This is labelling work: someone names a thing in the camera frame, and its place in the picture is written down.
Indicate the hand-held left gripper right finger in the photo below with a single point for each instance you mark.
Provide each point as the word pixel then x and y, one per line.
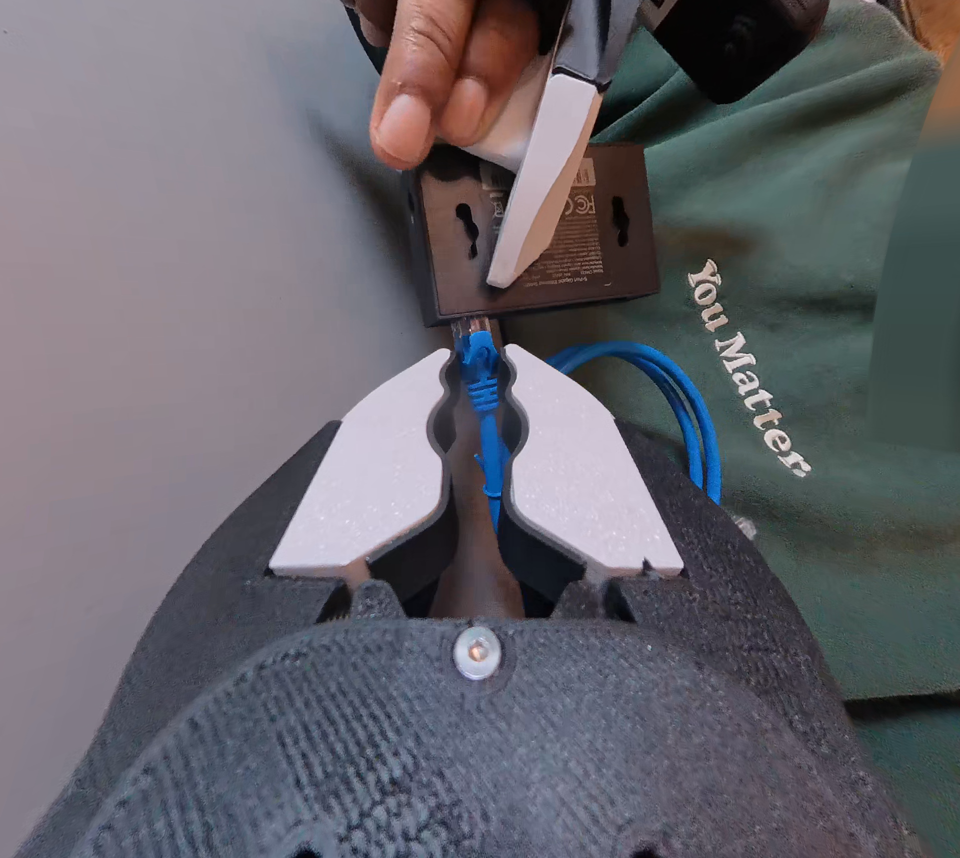
pixel 585 483

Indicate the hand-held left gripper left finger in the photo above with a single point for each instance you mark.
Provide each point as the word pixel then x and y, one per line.
pixel 367 475

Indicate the person's right hand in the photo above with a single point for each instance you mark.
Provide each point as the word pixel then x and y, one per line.
pixel 420 70

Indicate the black network switch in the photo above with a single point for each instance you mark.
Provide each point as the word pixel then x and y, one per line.
pixel 450 273

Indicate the green sweatshirt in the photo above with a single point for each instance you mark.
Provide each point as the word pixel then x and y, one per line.
pixel 787 197

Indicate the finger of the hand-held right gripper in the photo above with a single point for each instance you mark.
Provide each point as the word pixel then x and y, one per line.
pixel 547 182

